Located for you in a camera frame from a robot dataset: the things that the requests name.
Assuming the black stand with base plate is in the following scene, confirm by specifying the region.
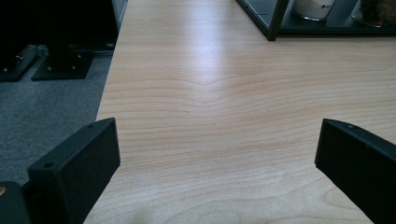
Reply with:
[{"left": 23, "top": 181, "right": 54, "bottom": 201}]
[{"left": 31, "top": 41, "right": 96, "bottom": 81}]

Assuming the glass jar with brown contents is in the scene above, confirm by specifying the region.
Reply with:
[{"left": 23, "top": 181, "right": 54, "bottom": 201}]
[{"left": 350, "top": 0, "right": 396, "bottom": 28}]

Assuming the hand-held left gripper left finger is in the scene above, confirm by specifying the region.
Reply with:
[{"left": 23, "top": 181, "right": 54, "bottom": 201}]
[{"left": 27, "top": 117, "right": 121, "bottom": 224}]

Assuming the glass jar with white contents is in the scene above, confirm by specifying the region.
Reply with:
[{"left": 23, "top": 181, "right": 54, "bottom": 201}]
[{"left": 290, "top": 0, "right": 336, "bottom": 21}]

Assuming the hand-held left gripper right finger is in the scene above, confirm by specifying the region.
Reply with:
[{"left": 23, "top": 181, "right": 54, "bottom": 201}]
[{"left": 314, "top": 118, "right": 396, "bottom": 224}]

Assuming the black metal shelf rack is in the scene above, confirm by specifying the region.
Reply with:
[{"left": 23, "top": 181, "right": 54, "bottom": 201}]
[{"left": 235, "top": 0, "right": 396, "bottom": 42}]

